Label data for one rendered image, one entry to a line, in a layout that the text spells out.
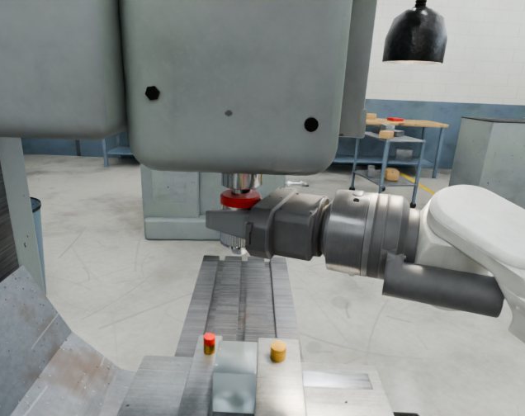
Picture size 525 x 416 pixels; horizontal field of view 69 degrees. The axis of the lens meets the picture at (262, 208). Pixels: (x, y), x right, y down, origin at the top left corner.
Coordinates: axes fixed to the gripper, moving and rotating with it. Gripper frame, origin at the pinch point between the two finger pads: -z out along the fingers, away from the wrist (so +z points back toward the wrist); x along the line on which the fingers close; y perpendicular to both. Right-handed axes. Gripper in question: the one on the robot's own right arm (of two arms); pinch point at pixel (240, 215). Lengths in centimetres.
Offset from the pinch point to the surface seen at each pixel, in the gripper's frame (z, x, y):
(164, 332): -98, -118, 123
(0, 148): -40.3, -1.3, -4.5
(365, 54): 12.1, -2.5, -17.8
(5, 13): -10.8, 17.3, -18.9
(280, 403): 7.3, 4.7, 20.7
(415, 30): 16.5, -11.9, -21.0
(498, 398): 75, -138, 125
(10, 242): -39.3, 0.6, 10.1
